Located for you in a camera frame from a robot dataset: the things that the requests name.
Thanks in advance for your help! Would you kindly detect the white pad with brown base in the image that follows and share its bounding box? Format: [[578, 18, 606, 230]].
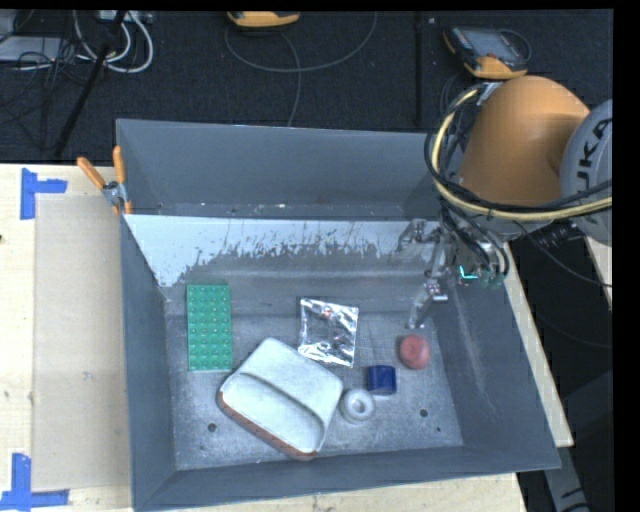
[[215, 336, 346, 461]]

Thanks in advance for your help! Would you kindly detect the grey metal bin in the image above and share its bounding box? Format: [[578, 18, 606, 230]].
[[114, 118, 562, 512]]

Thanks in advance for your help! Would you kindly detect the blue cup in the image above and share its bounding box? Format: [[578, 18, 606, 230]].
[[365, 364, 399, 397]]

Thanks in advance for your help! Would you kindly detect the white ring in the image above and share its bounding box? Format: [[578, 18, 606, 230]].
[[339, 388, 377, 426]]

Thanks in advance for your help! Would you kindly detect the pale flat board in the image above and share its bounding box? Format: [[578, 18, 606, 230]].
[[30, 193, 133, 494]]

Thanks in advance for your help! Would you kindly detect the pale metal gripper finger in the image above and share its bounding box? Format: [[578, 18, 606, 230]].
[[397, 218, 430, 265], [407, 280, 450, 330]]

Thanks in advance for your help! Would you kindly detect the green studded flat block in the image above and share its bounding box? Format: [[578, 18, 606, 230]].
[[185, 283, 235, 373]]

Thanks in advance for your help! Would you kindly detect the silver foil packet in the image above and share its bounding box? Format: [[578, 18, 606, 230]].
[[297, 297, 361, 369]]

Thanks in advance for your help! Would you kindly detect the red-brown ball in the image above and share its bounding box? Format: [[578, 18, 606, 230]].
[[397, 333, 432, 371]]

